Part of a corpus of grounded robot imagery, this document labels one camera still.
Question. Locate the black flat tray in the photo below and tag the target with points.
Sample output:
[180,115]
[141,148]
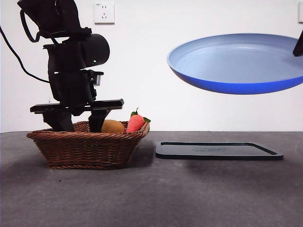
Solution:
[213,151]

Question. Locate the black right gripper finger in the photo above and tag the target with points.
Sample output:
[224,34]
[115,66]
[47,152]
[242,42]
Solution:
[299,46]

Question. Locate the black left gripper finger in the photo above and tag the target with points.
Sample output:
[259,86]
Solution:
[60,121]
[95,121]

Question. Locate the white wall socket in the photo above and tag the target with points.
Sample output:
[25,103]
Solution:
[104,13]

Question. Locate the orange carrot with green leaves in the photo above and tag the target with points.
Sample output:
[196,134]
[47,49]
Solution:
[135,123]

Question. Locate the blue round plate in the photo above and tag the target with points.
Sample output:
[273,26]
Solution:
[236,66]

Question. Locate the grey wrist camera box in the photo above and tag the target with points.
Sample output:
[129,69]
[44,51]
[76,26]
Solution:
[97,79]

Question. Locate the white wall plate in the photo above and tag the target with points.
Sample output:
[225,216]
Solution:
[300,13]

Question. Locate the brown wicker basket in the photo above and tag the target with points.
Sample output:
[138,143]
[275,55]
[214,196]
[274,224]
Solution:
[82,151]

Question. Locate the yellow-brown potato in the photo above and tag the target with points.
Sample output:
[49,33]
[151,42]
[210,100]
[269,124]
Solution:
[113,126]

